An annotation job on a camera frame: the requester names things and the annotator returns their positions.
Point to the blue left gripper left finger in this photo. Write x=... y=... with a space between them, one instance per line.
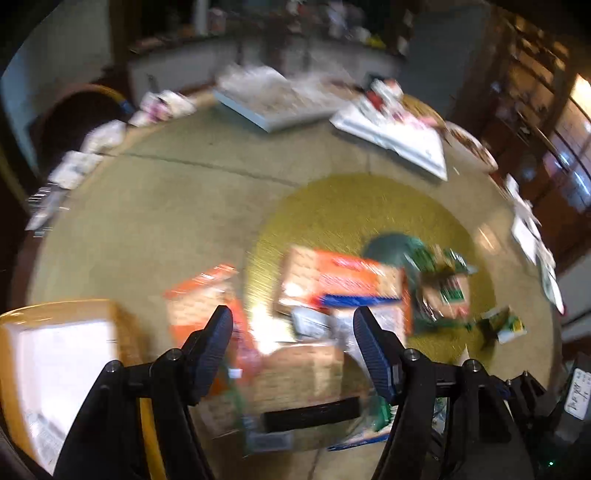
x=204 y=351

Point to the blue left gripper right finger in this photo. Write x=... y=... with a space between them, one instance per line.
x=381 y=350

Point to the orange soda cracker pack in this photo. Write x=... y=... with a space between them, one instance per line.
x=191 y=303

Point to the white silver snack packet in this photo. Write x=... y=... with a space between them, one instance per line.
x=310 y=324

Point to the round cracker pack black label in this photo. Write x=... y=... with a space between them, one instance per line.
x=301 y=397

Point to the round cookie pack green label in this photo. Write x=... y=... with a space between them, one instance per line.
x=440 y=285

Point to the red striped cracker pack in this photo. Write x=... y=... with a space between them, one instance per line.
x=325 y=280

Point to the small green snack packet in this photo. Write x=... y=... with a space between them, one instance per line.
x=501 y=325

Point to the gold lazy susan turntable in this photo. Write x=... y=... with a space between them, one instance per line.
x=337 y=244

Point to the gold cardboard tray box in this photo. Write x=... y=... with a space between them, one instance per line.
x=51 y=354

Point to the white napkins table edge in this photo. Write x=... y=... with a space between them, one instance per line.
x=526 y=232

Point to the white plate with food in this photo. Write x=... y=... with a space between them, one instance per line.
x=468 y=149

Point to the white tray with red items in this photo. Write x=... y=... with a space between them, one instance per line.
x=388 y=118

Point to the crumpled red white tissue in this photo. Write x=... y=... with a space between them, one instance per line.
x=165 y=105

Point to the white tray with wrappers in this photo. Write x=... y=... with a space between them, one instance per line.
x=274 y=102

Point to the dark round-back chair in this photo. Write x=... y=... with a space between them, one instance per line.
x=63 y=126

